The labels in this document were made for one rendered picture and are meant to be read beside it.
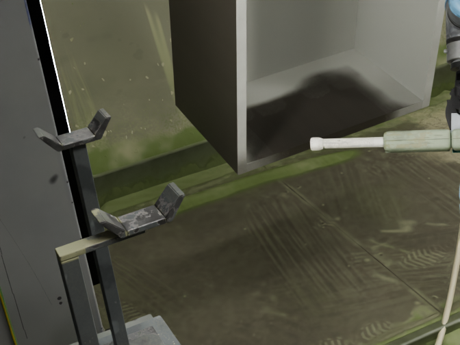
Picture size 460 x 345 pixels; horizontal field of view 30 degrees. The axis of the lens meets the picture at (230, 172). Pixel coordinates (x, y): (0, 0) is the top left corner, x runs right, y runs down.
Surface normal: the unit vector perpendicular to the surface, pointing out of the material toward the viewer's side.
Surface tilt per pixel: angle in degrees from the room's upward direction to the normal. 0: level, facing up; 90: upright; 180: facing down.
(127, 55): 57
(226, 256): 0
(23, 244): 90
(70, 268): 90
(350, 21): 102
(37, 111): 90
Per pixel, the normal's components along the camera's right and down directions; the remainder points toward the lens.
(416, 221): -0.11, -0.87
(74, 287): 0.44, 0.39
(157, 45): 0.30, -0.14
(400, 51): -0.87, 0.32
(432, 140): -0.30, -0.13
